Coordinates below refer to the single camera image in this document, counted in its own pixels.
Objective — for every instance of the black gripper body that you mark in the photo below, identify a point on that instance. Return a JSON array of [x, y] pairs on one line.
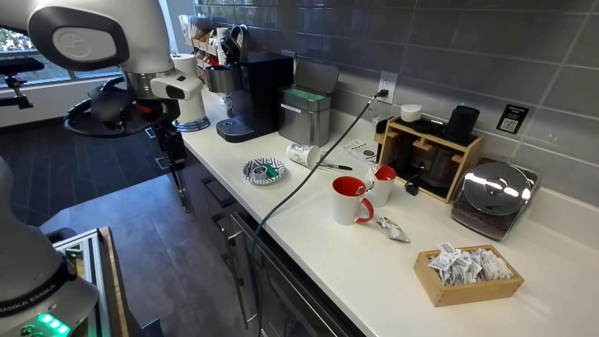
[[160, 117]]

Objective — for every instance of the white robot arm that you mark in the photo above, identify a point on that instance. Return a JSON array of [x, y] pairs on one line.
[[40, 289]]

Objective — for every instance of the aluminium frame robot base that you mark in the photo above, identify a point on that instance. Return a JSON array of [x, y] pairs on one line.
[[96, 261]]

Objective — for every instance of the black Keurig coffeemaker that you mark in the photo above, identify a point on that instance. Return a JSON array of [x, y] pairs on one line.
[[251, 83]]

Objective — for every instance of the green coffee pod on plate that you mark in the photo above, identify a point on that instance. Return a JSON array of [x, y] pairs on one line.
[[270, 171]]

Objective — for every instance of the blue patterned paper plate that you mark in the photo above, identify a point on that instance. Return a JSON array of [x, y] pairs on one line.
[[257, 175]]

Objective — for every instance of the stainless steel canister box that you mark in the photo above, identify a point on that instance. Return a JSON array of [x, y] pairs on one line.
[[306, 105]]

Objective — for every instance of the white paper cup lying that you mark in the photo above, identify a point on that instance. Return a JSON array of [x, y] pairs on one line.
[[304, 154]]

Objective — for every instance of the black pen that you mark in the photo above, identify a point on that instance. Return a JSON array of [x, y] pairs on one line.
[[337, 167]]

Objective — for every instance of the red white mug front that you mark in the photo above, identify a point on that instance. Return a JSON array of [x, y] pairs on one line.
[[349, 203]]

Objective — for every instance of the red white mug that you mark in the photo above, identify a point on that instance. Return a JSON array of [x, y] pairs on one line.
[[380, 182], [349, 203]]

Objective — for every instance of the red white mug rear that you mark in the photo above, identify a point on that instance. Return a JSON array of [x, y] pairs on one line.
[[380, 182]]

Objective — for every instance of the metal spoon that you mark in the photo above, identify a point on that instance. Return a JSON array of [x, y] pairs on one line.
[[392, 229]]

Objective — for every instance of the wooden organizer rack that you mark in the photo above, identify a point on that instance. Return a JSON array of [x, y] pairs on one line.
[[427, 162]]

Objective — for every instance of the black cylindrical jar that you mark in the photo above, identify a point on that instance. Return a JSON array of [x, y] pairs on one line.
[[461, 124]]

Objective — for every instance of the wooden box of packets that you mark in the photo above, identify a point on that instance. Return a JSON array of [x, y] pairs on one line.
[[470, 274]]

